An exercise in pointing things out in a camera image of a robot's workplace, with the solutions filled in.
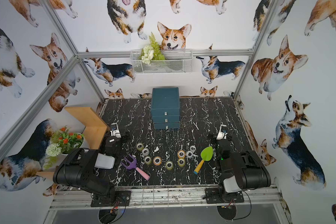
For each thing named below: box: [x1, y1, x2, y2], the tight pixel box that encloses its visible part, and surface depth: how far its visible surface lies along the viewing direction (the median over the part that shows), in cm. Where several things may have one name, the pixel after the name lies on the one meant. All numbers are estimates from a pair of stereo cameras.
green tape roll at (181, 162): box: [177, 158, 186, 168], surface depth 87 cm
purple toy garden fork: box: [120, 154, 151, 181], surface depth 87 cm
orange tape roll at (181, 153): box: [177, 149, 186, 159], surface depth 92 cm
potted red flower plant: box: [45, 125, 85, 157], surface depth 74 cm
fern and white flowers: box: [138, 31, 166, 65], surface depth 82 cm
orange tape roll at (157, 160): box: [152, 155, 162, 166], surface depth 89 cm
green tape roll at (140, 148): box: [136, 142, 145, 151], surface depth 94 cm
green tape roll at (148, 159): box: [144, 155, 152, 165], surface depth 89 cm
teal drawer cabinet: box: [150, 87, 181, 130], surface depth 94 cm
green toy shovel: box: [193, 146, 214, 175], surface depth 91 cm
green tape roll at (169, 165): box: [165, 160, 174, 171], surface depth 86 cm
